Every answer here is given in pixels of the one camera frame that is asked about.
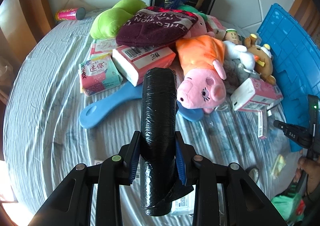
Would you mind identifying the slim pink white box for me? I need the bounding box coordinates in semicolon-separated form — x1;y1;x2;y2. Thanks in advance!
258;109;267;139

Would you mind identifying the black garbage bag roll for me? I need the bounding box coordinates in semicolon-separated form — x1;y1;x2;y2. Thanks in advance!
139;68;194;216

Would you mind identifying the pink tissue pack front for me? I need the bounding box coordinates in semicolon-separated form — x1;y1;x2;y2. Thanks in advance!
231;78;283;112

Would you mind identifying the striped bed sheet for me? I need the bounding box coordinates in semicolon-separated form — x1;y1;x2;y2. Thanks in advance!
3;11;300;214

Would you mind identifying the blue plastic crate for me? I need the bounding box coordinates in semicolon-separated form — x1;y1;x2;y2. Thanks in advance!
256;2;320;153

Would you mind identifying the brown bear plush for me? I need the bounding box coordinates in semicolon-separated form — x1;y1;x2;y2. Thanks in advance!
244;33;276;86

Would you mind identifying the white grey plush toy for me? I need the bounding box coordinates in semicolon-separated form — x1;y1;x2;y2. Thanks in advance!
223;40;260;95

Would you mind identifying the blue plastic paddle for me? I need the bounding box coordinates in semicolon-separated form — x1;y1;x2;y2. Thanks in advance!
79;82;204;129

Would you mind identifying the small white green bottle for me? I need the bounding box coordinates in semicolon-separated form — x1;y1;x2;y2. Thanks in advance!
224;28;242;45

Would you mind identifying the pink pig plush orange dress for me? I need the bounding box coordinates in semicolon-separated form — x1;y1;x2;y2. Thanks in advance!
176;35;226;114

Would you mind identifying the kotex pad pack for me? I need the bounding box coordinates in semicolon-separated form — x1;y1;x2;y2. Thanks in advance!
78;53;123;96

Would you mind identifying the pink tissue pack barcode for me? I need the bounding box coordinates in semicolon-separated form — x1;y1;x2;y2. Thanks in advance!
112;45;176;87

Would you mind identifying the pink white pad pack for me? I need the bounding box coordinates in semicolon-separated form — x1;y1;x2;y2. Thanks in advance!
89;38;118;58

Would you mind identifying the maroon knit hat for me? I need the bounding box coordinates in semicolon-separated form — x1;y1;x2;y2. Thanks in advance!
116;7;199;47

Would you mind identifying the green plush toy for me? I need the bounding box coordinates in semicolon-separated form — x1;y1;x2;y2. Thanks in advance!
90;0;147;39

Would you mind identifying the pink cylinder can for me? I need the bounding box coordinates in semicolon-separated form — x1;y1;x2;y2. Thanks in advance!
55;7;86;21

